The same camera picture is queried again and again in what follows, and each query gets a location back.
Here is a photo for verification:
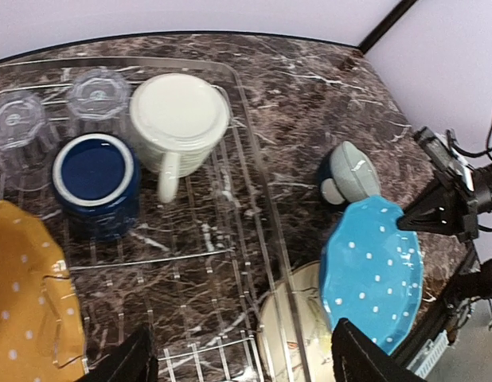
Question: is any dark blue mug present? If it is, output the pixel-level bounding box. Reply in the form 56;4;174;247
51;133;141;242

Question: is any light blue slotted cable duct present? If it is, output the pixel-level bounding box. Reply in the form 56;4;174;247
408;330;449;379

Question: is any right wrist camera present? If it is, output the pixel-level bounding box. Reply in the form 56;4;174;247
413;127;474;193

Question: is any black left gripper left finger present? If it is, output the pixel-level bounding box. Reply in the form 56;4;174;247
77;324;158;382

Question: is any clear ribbed drinking glass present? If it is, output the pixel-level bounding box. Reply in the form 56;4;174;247
0;90;47;151

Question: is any black front rail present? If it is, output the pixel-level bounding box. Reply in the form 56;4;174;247
392;244;492;367

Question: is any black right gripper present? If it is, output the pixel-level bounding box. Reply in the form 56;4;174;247
396;174;478;241

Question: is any right black frame post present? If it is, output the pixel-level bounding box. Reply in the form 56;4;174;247
357;0;417;54

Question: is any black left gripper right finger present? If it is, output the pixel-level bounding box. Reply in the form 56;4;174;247
331;318;424;382

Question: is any dark lower bowl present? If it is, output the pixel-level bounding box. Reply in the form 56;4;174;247
317;158;342;205

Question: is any yellow bottom plate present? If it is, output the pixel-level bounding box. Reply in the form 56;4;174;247
256;261;335;382

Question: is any cream ribbed mug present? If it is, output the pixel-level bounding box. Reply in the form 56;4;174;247
129;73;231;203

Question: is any yellow plate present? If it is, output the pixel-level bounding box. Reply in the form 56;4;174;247
256;261;335;382
0;201;88;381

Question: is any blue plate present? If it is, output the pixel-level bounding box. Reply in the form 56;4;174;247
318;196;424;354

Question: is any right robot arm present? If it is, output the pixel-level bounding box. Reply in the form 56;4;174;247
396;124;492;242

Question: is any light green ceramic bowl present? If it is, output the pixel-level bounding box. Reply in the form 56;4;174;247
320;141;381;205

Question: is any metal wire dish rack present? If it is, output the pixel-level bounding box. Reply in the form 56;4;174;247
0;57;310;382

